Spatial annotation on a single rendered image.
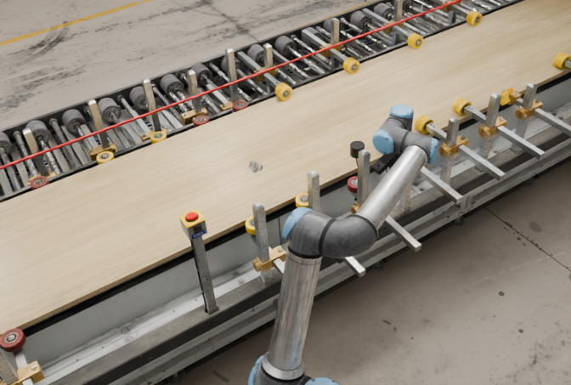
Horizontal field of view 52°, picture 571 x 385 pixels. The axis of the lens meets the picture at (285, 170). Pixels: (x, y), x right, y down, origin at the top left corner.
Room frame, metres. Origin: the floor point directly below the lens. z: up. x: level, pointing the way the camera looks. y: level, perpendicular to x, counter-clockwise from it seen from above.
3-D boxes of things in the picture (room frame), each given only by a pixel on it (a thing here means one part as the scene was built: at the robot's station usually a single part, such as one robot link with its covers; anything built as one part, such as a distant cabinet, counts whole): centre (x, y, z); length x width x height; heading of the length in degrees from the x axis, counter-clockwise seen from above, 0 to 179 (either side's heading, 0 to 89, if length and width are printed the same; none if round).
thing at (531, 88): (2.34, -1.20, 0.87); 0.04 x 0.04 x 0.48; 29
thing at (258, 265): (1.62, 0.09, 0.81); 0.14 x 0.06 x 0.05; 119
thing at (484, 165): (2.10, -0.81, 0.95); 0.50 x 0.04 x 0.04; 29
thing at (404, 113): (1.83, -0.46, 1.31); 0.10 x 0.09 x 0.12; 145
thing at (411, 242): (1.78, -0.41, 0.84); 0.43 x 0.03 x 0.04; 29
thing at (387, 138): (1.74, -0.40, 1.32); 0.12 x 0.12 x 0.09; 55
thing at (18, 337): (1.26, 1.02, 0.85); 0.08 x 0.08 x 0.11
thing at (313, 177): (1.73, -0.11, 0.94); 0.04 x 0.04 x 0.48; 29
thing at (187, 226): (1.49, 0.34, 1.18); 0.07 x 0.07 x 0.08; 29
